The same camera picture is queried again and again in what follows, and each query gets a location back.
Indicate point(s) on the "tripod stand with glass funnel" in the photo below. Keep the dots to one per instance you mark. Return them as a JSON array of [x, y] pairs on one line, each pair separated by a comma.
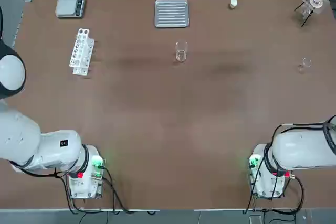
[[315, 1]]

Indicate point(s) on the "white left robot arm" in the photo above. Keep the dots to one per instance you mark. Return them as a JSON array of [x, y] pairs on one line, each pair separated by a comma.
[[21, 134]]

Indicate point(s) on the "small clear glass flask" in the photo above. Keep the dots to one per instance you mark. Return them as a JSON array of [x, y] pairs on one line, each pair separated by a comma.
[[304, 64]]

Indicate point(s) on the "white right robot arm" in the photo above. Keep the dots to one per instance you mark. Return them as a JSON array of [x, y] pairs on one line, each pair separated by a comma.
[[296, 150]]

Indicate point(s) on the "grey floor box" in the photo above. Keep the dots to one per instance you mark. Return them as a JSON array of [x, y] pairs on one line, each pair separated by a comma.
[[255, 219]]

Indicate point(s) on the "small white jar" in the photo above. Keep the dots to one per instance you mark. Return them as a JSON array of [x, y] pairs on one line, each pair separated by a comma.
[[233, 3]]

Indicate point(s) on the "clear glass beaker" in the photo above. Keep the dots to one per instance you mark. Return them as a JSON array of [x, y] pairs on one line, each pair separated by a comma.
[[181, 53]]

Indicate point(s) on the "white test tube rack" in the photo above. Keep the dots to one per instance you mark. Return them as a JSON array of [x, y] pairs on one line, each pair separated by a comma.
[[78, 56]]

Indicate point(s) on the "ribbed metal tray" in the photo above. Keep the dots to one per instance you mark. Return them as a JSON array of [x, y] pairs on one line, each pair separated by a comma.
[[172, 13]]

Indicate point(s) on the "silver digital scale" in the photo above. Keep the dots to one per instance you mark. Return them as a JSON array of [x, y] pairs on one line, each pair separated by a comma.
[[67, 6]]

